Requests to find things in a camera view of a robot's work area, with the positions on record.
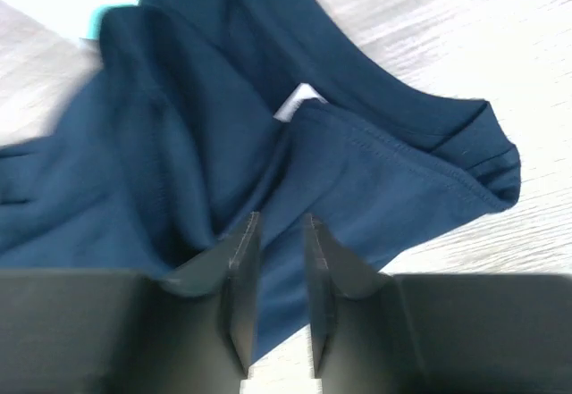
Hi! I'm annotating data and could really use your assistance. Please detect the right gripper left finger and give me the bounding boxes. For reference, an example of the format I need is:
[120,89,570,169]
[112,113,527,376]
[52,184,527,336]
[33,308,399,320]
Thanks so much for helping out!
[161,212,262,374]

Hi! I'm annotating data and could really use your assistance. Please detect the dark blue t shirt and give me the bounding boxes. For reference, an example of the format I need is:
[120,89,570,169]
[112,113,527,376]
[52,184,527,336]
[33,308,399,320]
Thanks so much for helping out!
[1,0,521,357]

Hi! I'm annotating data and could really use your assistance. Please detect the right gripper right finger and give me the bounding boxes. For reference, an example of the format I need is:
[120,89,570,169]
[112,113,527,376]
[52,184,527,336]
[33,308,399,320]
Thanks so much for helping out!
[303,214,391,376]

